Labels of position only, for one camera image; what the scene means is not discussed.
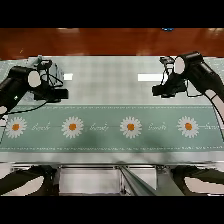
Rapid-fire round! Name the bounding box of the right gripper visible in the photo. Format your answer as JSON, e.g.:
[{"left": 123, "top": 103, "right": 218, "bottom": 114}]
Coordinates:
[{"left": 151, "top": 72, "right": 188, "bottom": 99}]

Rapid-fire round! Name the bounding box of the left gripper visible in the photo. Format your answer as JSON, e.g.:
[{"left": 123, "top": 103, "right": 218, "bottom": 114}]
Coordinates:
[{"left": 33, "top": 85, "right": 70, "bottom": 103}]

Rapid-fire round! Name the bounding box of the light blue garment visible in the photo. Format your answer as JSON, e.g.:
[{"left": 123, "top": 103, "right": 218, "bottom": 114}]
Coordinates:
[{"left": 27, "top": 54, "right": 65, "bottom": 101}]

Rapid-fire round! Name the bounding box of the black cable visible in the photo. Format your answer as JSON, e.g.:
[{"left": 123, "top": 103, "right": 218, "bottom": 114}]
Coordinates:
[{"left": 4, "top": 99, "right": 50, "bottom": 116}]

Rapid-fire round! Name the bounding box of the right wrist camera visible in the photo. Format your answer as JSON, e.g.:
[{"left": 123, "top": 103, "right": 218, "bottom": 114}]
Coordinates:
[{"left": 158, "top": 55, "right": 176, "bottom": 72}]

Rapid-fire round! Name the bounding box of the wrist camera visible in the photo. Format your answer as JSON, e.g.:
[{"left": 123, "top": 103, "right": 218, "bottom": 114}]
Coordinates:
[
  {"left": 158, "top": 55, "right": 176, "bottom": 72},
  {"left": 36, "top": 59, "right": 54, "bottom": 80}
]

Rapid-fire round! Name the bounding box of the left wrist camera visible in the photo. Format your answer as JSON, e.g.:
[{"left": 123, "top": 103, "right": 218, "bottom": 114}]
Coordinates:
[{"left": 36, "top": 59, "right": 54, "bottom": 80}]

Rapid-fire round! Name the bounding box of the silver frame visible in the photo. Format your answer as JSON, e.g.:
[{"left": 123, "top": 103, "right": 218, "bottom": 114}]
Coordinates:
[{"left": 0, "top": 161, "right": 224, "bottom": 197}]

